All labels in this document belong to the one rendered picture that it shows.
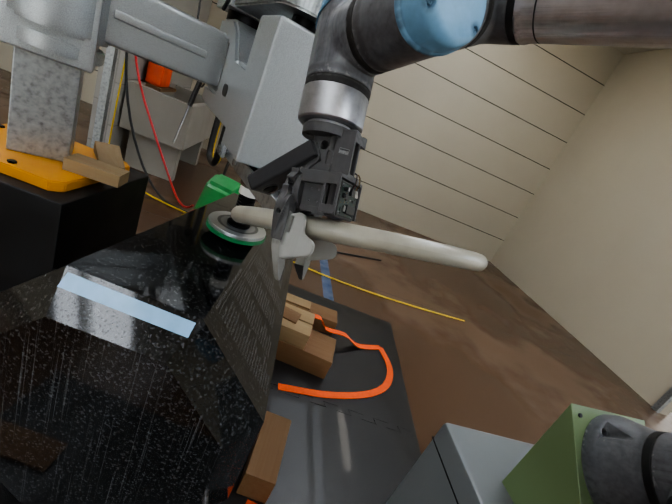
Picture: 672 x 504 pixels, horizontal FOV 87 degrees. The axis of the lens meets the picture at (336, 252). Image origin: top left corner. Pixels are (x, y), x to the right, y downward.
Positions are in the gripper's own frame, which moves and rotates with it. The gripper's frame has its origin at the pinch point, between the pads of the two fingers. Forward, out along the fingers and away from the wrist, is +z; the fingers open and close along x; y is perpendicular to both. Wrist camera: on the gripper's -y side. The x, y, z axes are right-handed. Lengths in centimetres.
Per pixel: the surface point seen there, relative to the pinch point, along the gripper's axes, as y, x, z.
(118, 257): -63, 17, 11
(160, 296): -46, 18, 17
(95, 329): -51, 7, 26
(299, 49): -37, 41, -56
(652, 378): 197, 466, 75
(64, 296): -60, 4, 20
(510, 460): 38, 53, 37
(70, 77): -128, 30, -43
